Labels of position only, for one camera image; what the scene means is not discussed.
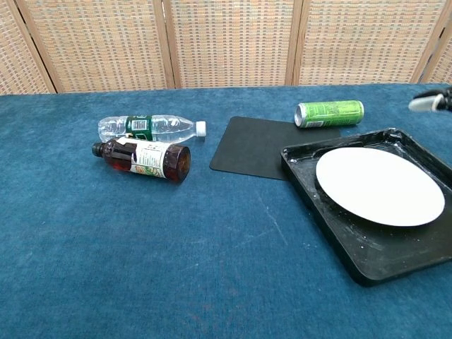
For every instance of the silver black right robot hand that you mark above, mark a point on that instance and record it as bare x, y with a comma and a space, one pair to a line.
429, 102

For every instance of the white round plate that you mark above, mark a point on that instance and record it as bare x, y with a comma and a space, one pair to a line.
381, 187

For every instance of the black plastic tray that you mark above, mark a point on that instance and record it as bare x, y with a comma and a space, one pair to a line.
353, 240

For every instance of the green drink can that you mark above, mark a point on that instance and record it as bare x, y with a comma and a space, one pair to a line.
330, 112

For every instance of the black rectangular mat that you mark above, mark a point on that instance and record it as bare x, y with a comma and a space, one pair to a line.
250, 148

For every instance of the woven folding screen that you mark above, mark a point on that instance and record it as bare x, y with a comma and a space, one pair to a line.
226, 42

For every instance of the clear plastic water bottle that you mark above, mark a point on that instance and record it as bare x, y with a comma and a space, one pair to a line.
162, 127

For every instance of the brown glass bottle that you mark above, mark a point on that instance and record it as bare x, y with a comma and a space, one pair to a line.
152, 159

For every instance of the blue tablecloth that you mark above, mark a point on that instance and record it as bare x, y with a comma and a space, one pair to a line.
176, 254

